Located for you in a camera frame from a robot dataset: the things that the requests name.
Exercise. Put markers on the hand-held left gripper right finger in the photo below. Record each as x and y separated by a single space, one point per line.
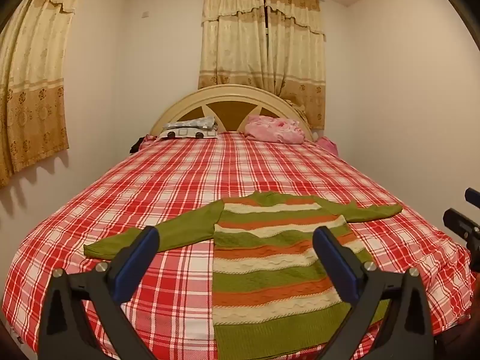
330 257

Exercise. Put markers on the red plaid bed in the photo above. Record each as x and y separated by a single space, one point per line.
168 180

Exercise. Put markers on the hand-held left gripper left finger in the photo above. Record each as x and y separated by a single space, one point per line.
138 259

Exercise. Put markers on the dark cloth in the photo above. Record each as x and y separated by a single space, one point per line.
137 145

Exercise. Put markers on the grey floral pillow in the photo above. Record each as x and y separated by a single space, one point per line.
193 123

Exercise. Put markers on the pink cloth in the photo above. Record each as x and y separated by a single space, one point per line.
328 145

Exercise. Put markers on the white pillow with dark print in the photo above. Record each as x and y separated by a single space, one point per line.
183 134

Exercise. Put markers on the beige floral curtain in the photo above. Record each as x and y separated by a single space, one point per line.
300 63
232 45
33 82

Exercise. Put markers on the green orange cream striped sweater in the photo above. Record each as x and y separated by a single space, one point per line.
262 270

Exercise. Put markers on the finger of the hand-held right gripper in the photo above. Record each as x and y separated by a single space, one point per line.
461 225
473 197

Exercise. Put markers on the cream wooden headboard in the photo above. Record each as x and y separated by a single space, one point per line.
228 110

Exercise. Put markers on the pink floral pillow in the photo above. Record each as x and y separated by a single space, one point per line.
273 129

